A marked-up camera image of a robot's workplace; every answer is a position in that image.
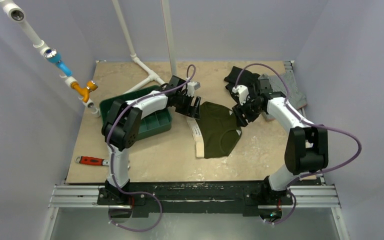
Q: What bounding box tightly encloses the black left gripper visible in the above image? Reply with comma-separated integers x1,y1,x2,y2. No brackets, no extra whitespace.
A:
174,91,200,120

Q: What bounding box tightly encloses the olive green underwear cream waistband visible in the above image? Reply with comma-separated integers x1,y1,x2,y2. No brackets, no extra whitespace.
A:
186,101,242,159

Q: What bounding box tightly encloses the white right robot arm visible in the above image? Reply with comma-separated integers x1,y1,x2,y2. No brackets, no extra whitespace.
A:
232,85,328,204

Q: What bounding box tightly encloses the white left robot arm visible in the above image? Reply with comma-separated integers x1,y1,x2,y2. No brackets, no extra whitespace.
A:
101,75,201,205

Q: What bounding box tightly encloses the black striped underwear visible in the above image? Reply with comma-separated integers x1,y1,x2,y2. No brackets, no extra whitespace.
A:
224,66,260,103

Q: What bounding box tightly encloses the grey striped underwear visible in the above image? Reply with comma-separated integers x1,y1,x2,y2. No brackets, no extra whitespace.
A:
259,70,307,111

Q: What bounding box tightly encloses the green divided organizer tray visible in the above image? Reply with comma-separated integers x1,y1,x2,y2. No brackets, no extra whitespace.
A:
99,85,173,141

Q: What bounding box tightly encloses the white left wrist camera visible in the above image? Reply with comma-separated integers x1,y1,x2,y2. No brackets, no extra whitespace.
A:
186,81,201,97

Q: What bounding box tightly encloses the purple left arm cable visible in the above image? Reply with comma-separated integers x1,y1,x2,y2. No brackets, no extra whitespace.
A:
107,64,197,233

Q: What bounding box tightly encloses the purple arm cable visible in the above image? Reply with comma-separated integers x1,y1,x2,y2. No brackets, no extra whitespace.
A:
107,64,197,233
234,63,363,225

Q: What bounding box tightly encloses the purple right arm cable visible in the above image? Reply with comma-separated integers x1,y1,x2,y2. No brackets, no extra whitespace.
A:
234,63,363,225

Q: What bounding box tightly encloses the white PVC pipe frame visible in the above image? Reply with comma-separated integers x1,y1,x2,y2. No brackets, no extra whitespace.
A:
112,0,178,93

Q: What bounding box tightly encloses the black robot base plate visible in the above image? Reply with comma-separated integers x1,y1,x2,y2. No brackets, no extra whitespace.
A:
97,179,293,220

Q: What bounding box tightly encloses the adjustable wrench red handle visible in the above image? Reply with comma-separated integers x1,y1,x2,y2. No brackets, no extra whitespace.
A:
75,156,110,166

